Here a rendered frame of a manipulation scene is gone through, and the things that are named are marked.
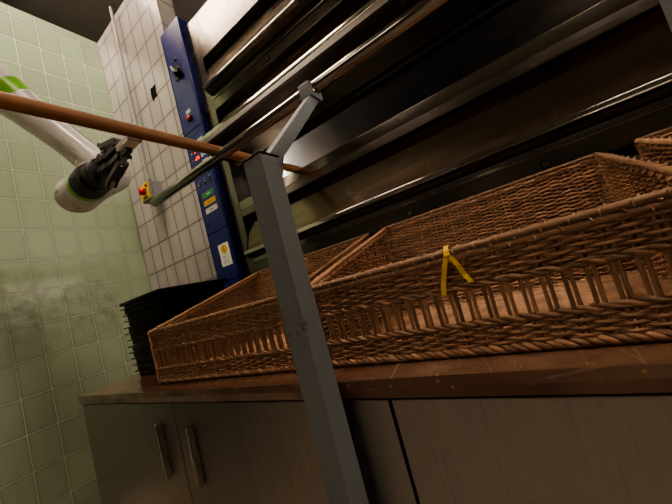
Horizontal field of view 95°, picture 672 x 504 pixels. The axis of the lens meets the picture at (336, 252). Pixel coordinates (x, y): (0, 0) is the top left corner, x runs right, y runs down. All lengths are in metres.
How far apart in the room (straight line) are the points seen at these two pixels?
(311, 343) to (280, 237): 0.16
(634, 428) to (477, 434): 0.15
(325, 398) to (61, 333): 1.65
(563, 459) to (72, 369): 1.89
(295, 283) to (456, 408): 0.27
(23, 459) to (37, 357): 0.40
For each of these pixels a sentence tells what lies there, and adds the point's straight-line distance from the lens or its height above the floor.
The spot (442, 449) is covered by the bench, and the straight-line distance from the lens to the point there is 0.50.
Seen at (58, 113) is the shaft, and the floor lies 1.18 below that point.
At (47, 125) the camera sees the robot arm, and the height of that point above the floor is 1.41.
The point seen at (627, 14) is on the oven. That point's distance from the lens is 1.06.
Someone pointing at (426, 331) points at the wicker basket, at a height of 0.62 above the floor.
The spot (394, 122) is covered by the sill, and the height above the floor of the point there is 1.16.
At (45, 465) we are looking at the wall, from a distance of 2.00.
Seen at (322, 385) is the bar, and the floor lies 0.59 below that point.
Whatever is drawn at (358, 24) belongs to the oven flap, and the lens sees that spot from 1.06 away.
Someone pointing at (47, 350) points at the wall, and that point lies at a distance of 1.97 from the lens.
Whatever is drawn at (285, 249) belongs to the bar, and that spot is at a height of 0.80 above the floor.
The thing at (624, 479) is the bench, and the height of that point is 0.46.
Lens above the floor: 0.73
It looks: 5 degrees up
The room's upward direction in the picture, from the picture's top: 15 degrees counter-clockwise
